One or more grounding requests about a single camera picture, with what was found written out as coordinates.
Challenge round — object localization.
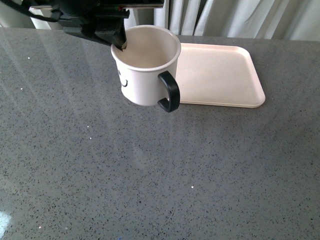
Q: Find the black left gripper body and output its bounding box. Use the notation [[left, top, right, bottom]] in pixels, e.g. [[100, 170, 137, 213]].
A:
[[29, 0, 164, 38]]

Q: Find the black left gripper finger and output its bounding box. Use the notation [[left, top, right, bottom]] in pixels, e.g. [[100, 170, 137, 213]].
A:
[[94, 21, 128, 51]]

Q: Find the white smiley mug black handle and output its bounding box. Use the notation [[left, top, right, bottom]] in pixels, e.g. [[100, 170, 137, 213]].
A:
[[111, 25, 182, 113]]

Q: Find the pale pink rectangular tray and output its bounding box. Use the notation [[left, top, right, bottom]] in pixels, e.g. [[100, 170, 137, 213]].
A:
[[175, 43, 266, 108]]

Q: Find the white pleated curtain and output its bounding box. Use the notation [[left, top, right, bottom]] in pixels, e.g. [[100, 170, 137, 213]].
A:
[[0, 0, 320, 41]]

